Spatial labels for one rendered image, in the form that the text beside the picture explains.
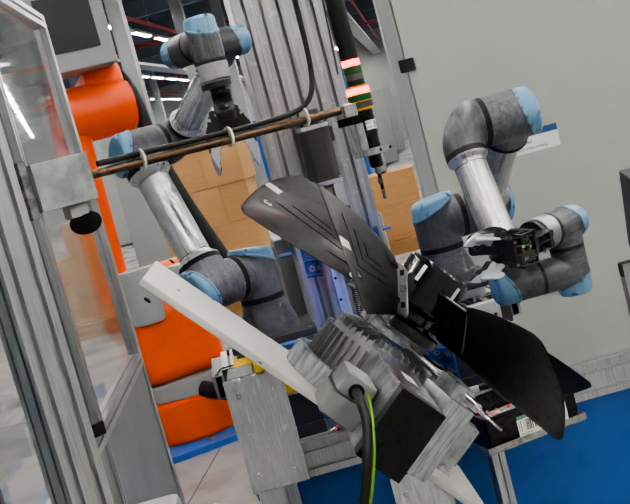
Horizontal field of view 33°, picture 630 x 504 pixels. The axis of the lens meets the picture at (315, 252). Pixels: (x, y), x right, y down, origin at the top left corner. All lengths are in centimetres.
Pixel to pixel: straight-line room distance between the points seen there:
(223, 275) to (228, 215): 740
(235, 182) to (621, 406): 777
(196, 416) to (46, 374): 436
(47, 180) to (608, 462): 149
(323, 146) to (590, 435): 100
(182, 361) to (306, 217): 402
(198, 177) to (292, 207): 817
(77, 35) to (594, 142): 304
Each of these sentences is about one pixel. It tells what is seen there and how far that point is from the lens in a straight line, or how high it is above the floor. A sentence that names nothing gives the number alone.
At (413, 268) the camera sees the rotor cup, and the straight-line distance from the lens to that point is 182.
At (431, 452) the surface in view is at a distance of 162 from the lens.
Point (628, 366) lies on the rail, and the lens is 246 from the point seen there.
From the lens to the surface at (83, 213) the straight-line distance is 159.
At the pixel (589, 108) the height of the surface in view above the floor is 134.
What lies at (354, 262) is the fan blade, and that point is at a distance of 157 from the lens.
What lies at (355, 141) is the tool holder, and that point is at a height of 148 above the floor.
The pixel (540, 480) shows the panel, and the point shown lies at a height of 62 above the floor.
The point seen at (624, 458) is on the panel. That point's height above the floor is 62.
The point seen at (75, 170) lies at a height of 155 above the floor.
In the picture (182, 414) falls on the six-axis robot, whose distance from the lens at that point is 586.
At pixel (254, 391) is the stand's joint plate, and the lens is 178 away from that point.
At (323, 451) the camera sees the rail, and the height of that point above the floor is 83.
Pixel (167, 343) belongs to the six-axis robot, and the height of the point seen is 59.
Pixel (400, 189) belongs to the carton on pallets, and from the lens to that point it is 1125.
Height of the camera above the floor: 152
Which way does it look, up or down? 6 degrees down
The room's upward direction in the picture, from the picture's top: 15 degrees counter-clockwise
